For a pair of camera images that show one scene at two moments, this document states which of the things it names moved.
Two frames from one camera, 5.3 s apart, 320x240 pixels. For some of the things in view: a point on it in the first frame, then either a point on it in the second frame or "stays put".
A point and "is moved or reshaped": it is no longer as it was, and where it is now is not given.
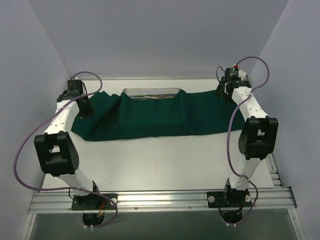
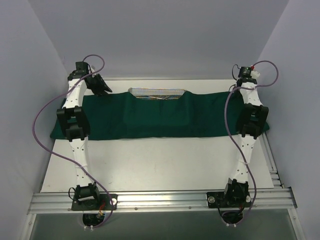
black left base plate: x=94 y=201 stays put
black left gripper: x=85 y=106 -> x=96 y=83
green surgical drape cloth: x=195 y=113 is moved or reshaped
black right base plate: x=229 y=199 stays put
